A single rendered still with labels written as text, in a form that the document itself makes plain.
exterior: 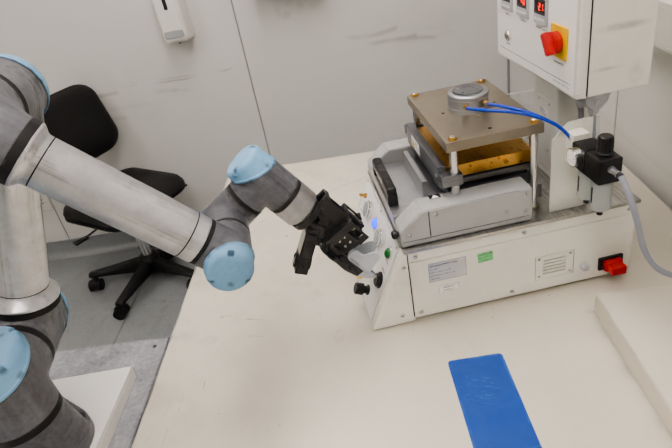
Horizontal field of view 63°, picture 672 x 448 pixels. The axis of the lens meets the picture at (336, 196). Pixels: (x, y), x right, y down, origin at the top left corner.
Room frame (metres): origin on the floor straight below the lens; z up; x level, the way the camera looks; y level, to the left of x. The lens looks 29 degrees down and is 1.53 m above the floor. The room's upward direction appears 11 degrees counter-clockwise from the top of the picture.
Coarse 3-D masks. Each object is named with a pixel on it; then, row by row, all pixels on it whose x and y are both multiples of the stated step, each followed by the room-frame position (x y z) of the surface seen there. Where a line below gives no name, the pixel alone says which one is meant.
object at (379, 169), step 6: (372, 162) 1.05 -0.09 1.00; (378, 162) 1.03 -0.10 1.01; (378, 168) 1.01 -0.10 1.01; (384, 168) 1.00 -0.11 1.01; (378, 174) 0.99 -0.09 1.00; (384, 174) 0.98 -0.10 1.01; (384, 180) 0.95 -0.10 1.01; (390, 180) 0.95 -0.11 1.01; (384, 186) 0.94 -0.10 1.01; (390, 186) 0.92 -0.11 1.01; (390, 192) 0.91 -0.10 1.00; (396, 192) 0.92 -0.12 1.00; (390, 198) 0.91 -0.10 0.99; (396, 198) 0.91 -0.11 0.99; (390, 204) 0.91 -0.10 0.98; (396, 204) 0.91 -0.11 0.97
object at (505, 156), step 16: (432, 144) 1.00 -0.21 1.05; (496, 144) 0.94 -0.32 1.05; (512, 144) 0.93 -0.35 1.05; (448, 160) 0.92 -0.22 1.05; (464, 160) 0.90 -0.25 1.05; (480, 160) 0.89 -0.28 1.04; (496, 160) 0.89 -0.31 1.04; (512, 160) 0.90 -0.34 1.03; (528, 160) 0.90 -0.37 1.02; (464, 176) 0.89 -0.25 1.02; (480, 176) 0.89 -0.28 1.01
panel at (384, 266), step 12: (372, 192) 1.07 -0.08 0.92; (360, 204) 1.13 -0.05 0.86; (372, 216) 1.02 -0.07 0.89; (384, 216) 0.96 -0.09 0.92; (372, 228) 1.00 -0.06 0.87; (384, 228) 0.94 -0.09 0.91; (372, 240) 0.97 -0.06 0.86; (396, 240) 0.86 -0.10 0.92; (396, 252) 0.84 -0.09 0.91; (384, 264) 0.87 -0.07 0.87; (384, 276) 0.85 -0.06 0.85; (372, 288) 0.88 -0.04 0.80; (372, 300) 0.86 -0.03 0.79; (372, 312) 0.84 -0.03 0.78
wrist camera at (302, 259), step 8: (304, 232) 0.86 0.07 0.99; (312, 232) 0.84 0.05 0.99; (304, 240) 0.84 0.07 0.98; (312, 240) 0.84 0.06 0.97; (304, 248) 0.84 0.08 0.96; (312, 248) 0.84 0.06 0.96; (296, 256) 0.86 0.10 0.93; (304, 256) 0.84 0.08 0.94; (312, 256) 0.84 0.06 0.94; (296, 264) 0.85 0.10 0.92; (304, 264) 0.84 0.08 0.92; (296, 272) 0.84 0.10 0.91; (304, 272) 0.84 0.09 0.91
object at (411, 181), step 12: (408, 156) 1.03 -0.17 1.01; (372, 168) 1.09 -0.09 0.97; (396, 168) 1.07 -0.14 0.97; (408, 168) 1.03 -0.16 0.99; (420, 168) 1.05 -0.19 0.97; (396, 180) 1.01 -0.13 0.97; (408, 180) 1.00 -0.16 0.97; (420, 180) 0.93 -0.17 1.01; (432, 180) 0.98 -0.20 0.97; (384, 192) 0.97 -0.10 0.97; (408, 192) 0.95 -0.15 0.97; (420, 192) 0.94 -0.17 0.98; (432, 192) 0.94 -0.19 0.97; (540, 192) 0.89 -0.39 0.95; (384, 204) 0.97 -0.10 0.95; (408, 204) 0.91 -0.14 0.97; (396, 216) 0.88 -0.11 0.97
